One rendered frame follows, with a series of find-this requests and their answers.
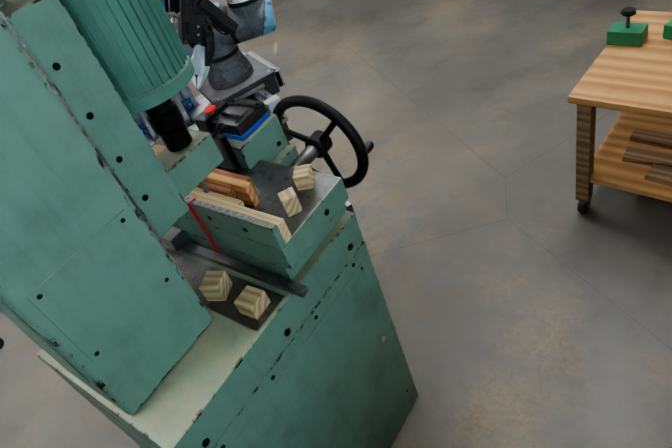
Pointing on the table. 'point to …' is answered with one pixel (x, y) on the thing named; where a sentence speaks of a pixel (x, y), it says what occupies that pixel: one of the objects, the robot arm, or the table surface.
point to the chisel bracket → (191, 162)
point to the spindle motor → (110, 14)
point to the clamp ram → (226, 153)
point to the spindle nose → (169, 125)
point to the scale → (220, 209)
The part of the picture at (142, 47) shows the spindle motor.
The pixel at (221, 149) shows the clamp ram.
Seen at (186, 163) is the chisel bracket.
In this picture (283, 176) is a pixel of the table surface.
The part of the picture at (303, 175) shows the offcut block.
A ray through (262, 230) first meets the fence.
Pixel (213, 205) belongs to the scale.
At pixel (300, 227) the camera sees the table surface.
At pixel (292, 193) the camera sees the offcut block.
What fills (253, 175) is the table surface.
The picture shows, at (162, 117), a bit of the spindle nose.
